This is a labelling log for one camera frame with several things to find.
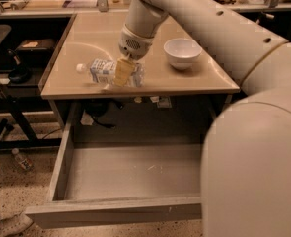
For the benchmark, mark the black box with label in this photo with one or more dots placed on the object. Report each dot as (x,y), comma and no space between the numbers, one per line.
(36,45)

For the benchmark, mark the white ceramic bowl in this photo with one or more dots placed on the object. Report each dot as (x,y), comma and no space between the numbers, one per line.
(182,53)

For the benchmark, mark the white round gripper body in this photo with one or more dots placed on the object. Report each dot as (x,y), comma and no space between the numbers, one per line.
(134,45)

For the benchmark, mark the grey cabinet with counter top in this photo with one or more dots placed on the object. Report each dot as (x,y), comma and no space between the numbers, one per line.
(95,35)

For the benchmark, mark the blue labelled plastic bottle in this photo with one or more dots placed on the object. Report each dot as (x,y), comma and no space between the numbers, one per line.
(102,71)

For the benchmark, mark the plastic bottle on floor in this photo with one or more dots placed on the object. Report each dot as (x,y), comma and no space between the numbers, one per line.
(23,161)

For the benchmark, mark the grey open drawer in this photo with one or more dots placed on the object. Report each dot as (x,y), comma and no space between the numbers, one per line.
(143,170)

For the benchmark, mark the black desk stand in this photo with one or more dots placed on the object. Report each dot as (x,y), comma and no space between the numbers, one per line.
(32,140)

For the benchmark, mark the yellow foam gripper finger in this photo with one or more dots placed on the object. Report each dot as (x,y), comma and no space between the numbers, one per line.
(124,68)

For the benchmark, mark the white shoe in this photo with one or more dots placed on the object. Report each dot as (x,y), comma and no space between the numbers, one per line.
(14,225)

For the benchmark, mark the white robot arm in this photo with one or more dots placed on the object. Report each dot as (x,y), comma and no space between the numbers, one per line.
(246,156)

